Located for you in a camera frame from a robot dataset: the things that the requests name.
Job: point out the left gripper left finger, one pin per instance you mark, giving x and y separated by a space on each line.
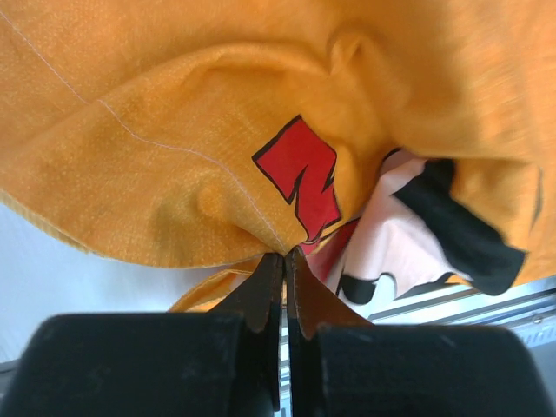
224 362

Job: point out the orange cartoon mouse towel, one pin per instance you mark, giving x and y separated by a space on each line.
395 143

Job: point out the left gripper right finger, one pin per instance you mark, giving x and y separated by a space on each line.
343 365

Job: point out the aluminium rail beam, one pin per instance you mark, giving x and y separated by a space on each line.
527 309

